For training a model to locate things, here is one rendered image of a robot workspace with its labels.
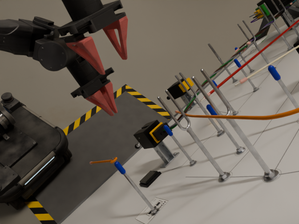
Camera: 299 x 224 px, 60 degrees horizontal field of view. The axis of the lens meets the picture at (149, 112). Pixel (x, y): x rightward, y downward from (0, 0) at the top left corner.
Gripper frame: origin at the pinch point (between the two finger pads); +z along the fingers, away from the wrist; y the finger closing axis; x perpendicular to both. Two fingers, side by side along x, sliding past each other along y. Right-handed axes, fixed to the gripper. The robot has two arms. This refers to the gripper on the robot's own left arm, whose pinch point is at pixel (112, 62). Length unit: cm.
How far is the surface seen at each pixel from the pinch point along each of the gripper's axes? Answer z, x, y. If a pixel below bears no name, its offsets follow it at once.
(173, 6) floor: 45, 201, 209
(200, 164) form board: 18.0, -15.8, -1.6
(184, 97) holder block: 28.2, 16.9, 26.7
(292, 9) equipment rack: 26, 10, 92
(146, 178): 22.4, -4.1, -6.8
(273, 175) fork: 11.0, -30.3, -3.8
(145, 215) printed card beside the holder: 19.0, -13.6, -13.5
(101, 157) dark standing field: 86, 112, 16
